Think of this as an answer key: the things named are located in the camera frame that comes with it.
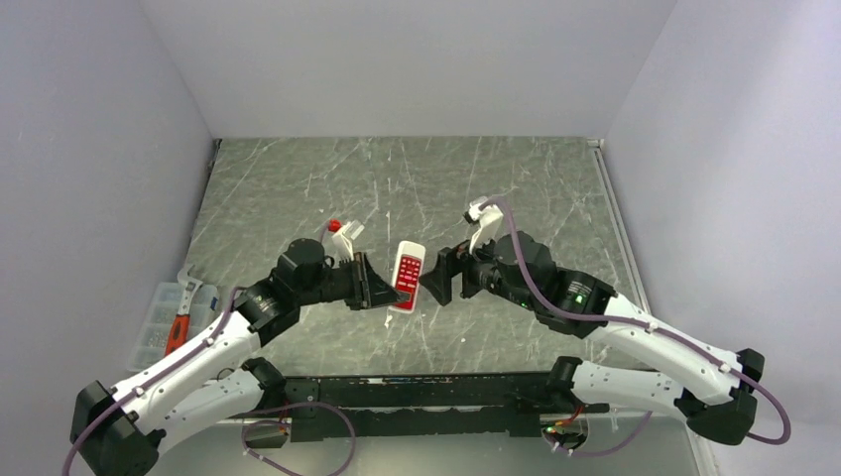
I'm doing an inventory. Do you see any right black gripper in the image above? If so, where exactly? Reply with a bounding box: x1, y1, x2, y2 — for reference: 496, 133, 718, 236
419, 223, 539, 311

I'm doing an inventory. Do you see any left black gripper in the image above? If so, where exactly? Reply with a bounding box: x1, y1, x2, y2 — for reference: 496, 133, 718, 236
296, 251, 405, 309

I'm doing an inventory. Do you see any red white remote control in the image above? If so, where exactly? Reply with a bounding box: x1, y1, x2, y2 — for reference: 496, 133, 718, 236
390, 240, 426, 314

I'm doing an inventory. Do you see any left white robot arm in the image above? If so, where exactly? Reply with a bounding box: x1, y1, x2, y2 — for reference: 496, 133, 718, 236
61, 238, 410, 475

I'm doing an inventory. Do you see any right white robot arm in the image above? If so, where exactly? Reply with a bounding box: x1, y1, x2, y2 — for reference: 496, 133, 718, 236
420, 231, 765, 445

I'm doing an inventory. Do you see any clear plastic screw box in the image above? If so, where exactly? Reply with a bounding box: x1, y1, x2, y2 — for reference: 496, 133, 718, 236
126, 283, 220, 374

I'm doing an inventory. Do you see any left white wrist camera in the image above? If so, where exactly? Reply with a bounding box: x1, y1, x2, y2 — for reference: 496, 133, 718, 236
326, 219, 365, 261

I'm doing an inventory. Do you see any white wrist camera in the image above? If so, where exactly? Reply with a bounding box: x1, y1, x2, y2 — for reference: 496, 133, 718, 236
326, 219, 365, 261
464, 195, 504, 255

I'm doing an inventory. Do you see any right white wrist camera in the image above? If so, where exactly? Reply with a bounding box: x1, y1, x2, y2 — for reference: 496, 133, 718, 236
464, 195, 504, 255

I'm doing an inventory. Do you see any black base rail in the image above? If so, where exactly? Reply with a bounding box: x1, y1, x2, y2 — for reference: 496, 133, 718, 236
257, 371, 609, 442

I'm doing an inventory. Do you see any orange handled adjustable wrench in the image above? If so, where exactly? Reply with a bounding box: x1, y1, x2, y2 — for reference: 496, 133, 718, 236
164, 264, 202, 356

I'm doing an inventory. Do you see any aluminium frame rail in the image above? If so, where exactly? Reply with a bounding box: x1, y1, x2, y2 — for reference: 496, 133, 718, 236
586, 139, 651, 312

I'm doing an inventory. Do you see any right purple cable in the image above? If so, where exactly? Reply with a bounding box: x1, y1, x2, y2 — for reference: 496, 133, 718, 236
479, 196, 791, 458

